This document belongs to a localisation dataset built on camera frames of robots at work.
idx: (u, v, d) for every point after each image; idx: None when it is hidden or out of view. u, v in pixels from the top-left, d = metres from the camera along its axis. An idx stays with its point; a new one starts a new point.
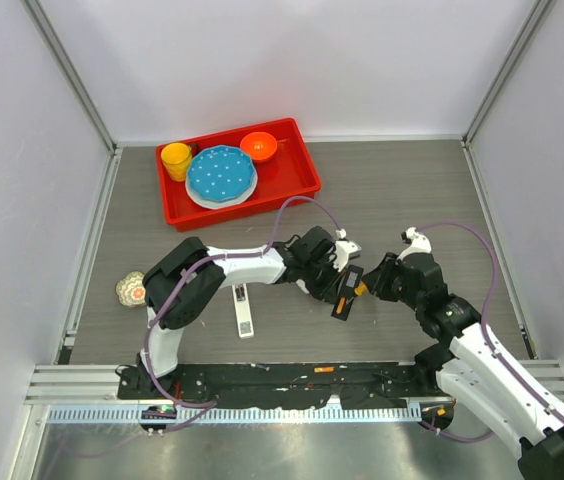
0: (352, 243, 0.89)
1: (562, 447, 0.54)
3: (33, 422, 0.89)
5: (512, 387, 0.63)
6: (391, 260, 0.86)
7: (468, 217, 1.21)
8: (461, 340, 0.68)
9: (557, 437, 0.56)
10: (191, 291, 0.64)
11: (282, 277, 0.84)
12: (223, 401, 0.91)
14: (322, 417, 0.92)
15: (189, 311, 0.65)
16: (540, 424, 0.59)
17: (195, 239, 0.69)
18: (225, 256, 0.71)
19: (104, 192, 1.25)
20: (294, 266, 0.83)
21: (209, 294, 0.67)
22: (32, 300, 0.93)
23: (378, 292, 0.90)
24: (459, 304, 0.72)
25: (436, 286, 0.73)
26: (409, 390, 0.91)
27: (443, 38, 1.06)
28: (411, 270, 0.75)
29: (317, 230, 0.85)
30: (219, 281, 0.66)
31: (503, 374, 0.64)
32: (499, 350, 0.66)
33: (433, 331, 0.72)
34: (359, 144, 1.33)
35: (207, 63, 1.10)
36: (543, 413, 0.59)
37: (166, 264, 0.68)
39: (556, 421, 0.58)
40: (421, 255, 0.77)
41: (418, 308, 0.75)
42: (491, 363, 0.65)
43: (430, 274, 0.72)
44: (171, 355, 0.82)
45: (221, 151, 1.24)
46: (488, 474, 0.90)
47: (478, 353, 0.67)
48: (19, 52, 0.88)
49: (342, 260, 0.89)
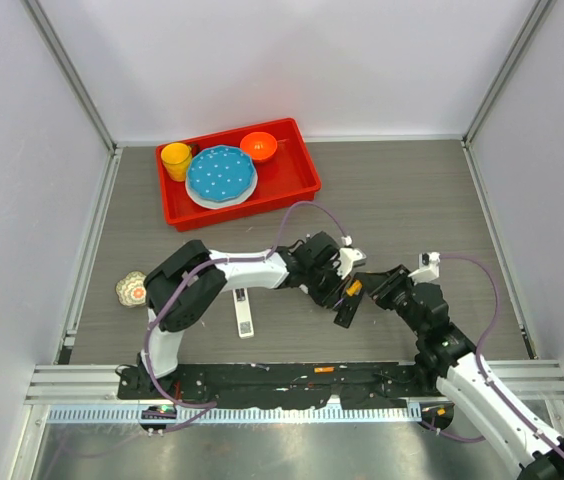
0: (357, 250, 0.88)
1: (549, 471, 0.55)
3: (33, 422, 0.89)
5: (502, 409, 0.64)
6: (402, 273, 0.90)
7: (467, 217, 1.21)
8: (455, 368, 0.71)
9: (545, 461, 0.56)
10: (192, 294, 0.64)
11: (284, 282, 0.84)
12: (224, 401, 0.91)
14: (322, 417, 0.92)
15: (189, 314, 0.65)
16: (529, 447, 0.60)
17: (198, 241, 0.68)
18: (227, 260, 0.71)
19: (105, 192, 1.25)
20: (297, 271, 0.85)
21: (209, 299, 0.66)
22: (32, 301, 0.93)
23: (374, 297, 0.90)
24: (456, 335, 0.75)
25: (441, 321, 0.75)
26: (408, 390, 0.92)
27: (444, 38, 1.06)
28: (418, 303, 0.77)
29: (323, 236, 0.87)
30: (220, 285, 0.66)
31: (494, 399, 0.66)
32: (492, 378, 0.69)
33: (431, 360, 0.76)
34: (360, 144, 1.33)
35: (207, 63, 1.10)
36: (531, 437, 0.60)
37: (168, 266, 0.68)
39: (545, 445, 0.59)
40: (430, 286, 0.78)
41: (420, 336, 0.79)
42: (484, 389, 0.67)
43: (437, 311, 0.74)
44: (171, 357, 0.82)
45: (221, 151, 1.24)
46: (488, 473, 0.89)
47: (472, 380, 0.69)
48: (19, 52, 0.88)
49: (346, 267, 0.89)
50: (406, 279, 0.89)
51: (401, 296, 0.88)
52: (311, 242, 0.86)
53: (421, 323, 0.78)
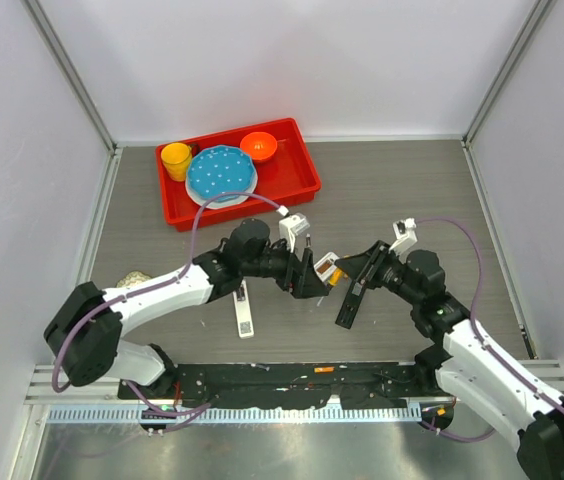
0: (293, 217, 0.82)
1: (553, 430, 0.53)
3: (32, 422, 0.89)
5: (500, 374, 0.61)
6: (382, 249, 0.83)
7: (467, 217, 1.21)
8: (451, 334, 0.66)
9: (548, 420, 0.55)
10: (84, 346, 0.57)
11: (214, 292, 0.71)
12: (223, 401, 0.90)
14: (322, 417, 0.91)
15: (88, 364, 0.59)
16: (530, 408, 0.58)
17: (89, 283, 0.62)
18: (125, 297, 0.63)
19: (105, 191, 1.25)
20: (227, 278, 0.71)
21: (109, 345, 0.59)
22: (32, 301, 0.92)
23: (362, 281, 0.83)
24: (452, 303, 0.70)
25: (437, 288, 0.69)
26: (409, 390, 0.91)
27: (444, 37, 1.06)
28: (414, 271, 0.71)
29: (239, 233, 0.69)
30: (115, 330, 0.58)
31: (493, 365, 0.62)
32: (489, 342, 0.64)
33: (425, 331, 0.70)
34: (360, 144, 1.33)
35: (207, 63, 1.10)
36: (532, 398, 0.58)
37: (62, 317, 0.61)
39: (546, 405, 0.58)
40: (427, 253, 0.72)
41: (415, 305, 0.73)
42: (483, 355, 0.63)
43: (433, 278, 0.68)
44: (140, 373, 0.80)
45: (221, 151, 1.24)
46: (488, 474, 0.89)
47: (468, 346, 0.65)
48: (20, 50, 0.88)
49: (290, 239, 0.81)
50: (388, 254, 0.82)
51: (387, 270, 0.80)
52: (231, 243, 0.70)
53: (416, 292, 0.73)
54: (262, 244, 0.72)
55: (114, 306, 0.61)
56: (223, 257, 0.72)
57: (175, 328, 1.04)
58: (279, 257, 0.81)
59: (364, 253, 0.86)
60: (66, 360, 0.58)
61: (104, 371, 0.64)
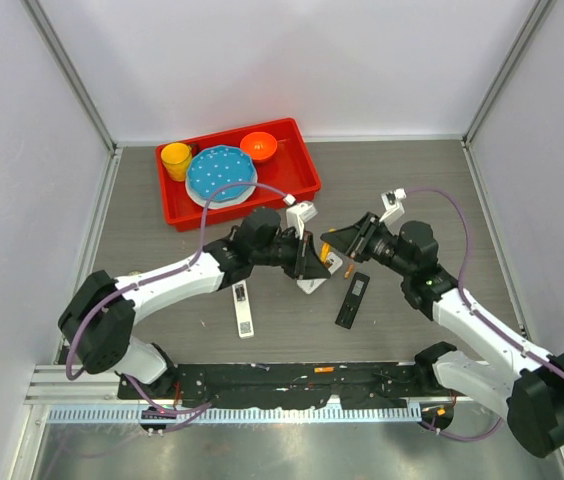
0: (303, 204, 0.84)
1: (538, 386, 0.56)
3: (33, 422, 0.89)
5: (488, 336, 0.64)
6: (373, 221, 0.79)
7: (467, 217, 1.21)
8: (439, 302, 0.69)
9: (534, 377, 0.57)
10: (99, 333, 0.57)
11: (225, 280, 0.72)
12: (223, 401, 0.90)
14: (322, 417, 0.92)
15: (102, 353, 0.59)
16: (517, 366, 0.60)
17: (102, 272, 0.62)
18: (137, 285, 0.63)
19: (105, 191, 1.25)
20: (238, 266, 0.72)
21: (123, 332, 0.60)
22: (32, 301, 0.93)
23: (353, 255, 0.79)
24: (442, 275, 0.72)
25: (429, 260, 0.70)
26: (409, 390, 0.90)
27: (444, 37, 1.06)
28: (406, 243, 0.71)
29: (249, 220, 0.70)
30: (129, 317, 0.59)
31: (481, 328, 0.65)
32: (476, 306, 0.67)
33: (415, 301, 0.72)
34: (360, 144, 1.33)
35: (207, 63, 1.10)
36: (518, 357, 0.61)
37: (75, 306, 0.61)
39: (533, 363, 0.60)
40: (421, 225, 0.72)
41: (405, 275, 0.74)
42: (470, 319, 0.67)
43: (427, 250, 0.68)
44: (143, 371, 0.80)
45: (221, 151, 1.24)
46: (488, 474, 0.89)
47: (456, 312, 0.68)
48: (20, 49, 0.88)
49: (299, 225, 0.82)
50: (379, 226, 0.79)
51: (378, 243, 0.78)
52: (242, 230, 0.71)
53: (408, 263, 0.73)
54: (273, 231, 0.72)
55: (127, 294, 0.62)
56: (234, 245, 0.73)
57: (175, 328, 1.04)
58: (289, 246, 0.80)
59: (352, 226, 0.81)
60: (80, 348, 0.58)
61: (117, 361, 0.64)
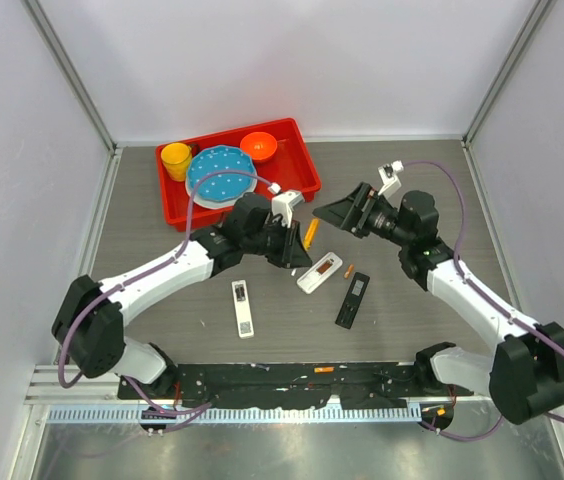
0: (289, 192, 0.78)
1: (522, 351, 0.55)
3: (33, 422, 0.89)
5: (477, 304, 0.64)
6: (372, 195, 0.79)
7: (467, 217, 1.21)
8: (434, 271, 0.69)
9: (518, 343, 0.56)
10: (91, 339, 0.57)
11: (217, 266, 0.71)
12: (223, 401, 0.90)
14: (322, 417, 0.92)
15: (98, 356, 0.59)
16: (502, 332, 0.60)
17: (84, 277, 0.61)
18: (122, 286, 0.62)
19: (105, 192, 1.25)
20: (229, 250, 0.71)
21: (116, 335, 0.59)
22: (32, 301, 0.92)
23: (353, 230, 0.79)
24: (440, 248, 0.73)
25: (428, 231, 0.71)
26: (409, 390, 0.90)
27: (444, 37, 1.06)
28: (408, 211, 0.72)
29: (243, 204, 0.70)
30: (118, 318, 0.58)
31: (472, 296, 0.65)
32: (469, 276, 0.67)
33: (410, 271, 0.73)
34: (359, 145, 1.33)
35: (207, 63, 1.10)
36: (505, 323, 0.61)
37: (64, 314, 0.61)
39: (519, 330, 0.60)
40: (424, 196, 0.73)
41: (403, 246, 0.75)
42: (462, 287, 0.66)
43: (427, 219, 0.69)
44: (141, 372, 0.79)
45: (221, 151, 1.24)
46: (489, 474, 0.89)
47: (450, 280, 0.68)
48: (19, 49, 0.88)
49: (288, 214, 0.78)
50: (378, 199, 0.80)
51: (377, 216, 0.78)
52: (235, 213, 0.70)
53: (408, 232, 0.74)
54: (265, 215, 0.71)
55: (113, 296, 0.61)
56: (223, 231, 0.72)
57: (175, 328, 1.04)
58: (277, 234, 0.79)
59: (346, 199, 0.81)
60: (76, 355, 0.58)
61: (116, 362, 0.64)
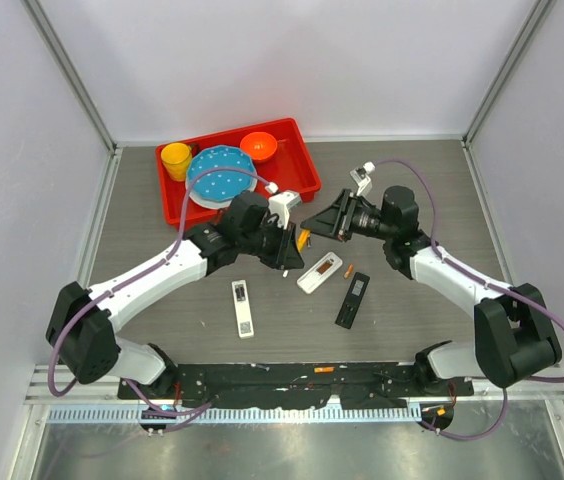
0: (287, 193, 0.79)
1: (498, 309, 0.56)
3: (33, 422, 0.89)
5: (454, 277, 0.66)
6: (353, 197, 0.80)
7: (467, 217, 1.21)
8: (415, 257, 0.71)
9: (495, 302, 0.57)
10: (82, 347, 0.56)
11: (212, 264, 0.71)
12: (223, 401, 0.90)
14: (322, 417, 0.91)
15: (91, 363, 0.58)
16: (479, 295, 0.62)
17: (70, 285, 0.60)
18: (112, 291, 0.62)
19: (105, 191, 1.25)
20: (224, 247, 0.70)
21: (107, 341, 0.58)
22: (31, 300, 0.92)
23: (340, 235, 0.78)
24: (422, 238, 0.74)
25: (410, 224, 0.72)
26: (409, 390, 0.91)
27: (444, 38, 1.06)
28: (389, 206, 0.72)
29: (236, 203, 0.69)
30: (107, 325, 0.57)
31: (450, 271, 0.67)
32: (446, 255, 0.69)
33: (395, 263, 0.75)
34: (360, 145, 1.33)
35: (207, 63, 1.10)
36: (481, 288, 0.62)
37: (55, 322, 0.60)
39: (494, 293, 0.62)
40: (403, 190, 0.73)
41: (388, 239, 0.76)
42: (442, 266, 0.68)
43: (407, 214, 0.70)
44: (139, 374, 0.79)
45: (221, 151, 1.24)
46: (488, 474, 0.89)
47: (430, 263, 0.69)
48: (19, 49, 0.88)
49: (285, 215, 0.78)
50: (358, 201, 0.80)
51: (361, 216, 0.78)
52: (231, 212, 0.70)
53: (390, 226, 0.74)
54: (260, 215, 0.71)
55: (102, 304, 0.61)
56: (216, 228, 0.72)
57: (175, 328, 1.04)
58: (273, 234, 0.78)
59: (331, 207, 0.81)
60: (70, 362, 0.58)
61: (112, 365, 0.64)
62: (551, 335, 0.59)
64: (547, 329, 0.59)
